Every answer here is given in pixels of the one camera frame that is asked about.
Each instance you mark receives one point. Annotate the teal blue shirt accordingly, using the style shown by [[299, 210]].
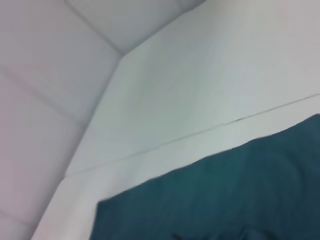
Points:
[[225, 195]]

